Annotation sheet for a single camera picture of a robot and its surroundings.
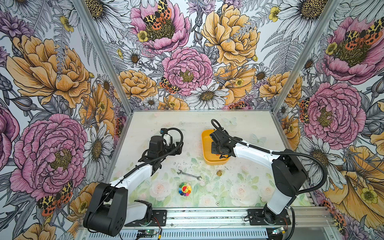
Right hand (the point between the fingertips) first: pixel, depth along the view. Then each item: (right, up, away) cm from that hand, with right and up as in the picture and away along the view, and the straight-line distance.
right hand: (216, 152), depth 91 cm
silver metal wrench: (-21, -12, -2) cm, 24 cm away
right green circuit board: (+27, -33, -19) cm, 47 cm away
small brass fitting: (+1, -12, -3) cm, 12 cm away
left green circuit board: (-35, -34, -20) cm, 52 cm away
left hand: (-24, +3, -2) cm, 24 cm away
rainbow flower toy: (-18, -18, -9) cm, 27 cm away
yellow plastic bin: (-3, -4, +2) cm, 6 cm away
